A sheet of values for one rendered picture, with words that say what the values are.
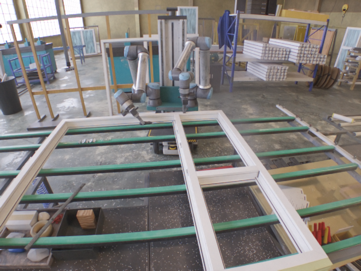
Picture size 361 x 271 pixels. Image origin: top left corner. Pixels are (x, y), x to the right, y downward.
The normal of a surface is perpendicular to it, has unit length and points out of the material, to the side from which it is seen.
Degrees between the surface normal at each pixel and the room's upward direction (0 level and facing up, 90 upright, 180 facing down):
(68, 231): 0
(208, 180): 90
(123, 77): 90
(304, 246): 90
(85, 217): 90
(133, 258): 0
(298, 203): 0
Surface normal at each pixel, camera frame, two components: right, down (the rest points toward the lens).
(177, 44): -0.04, 0.50
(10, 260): 0.00, -0.87
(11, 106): 0.75, 0.39
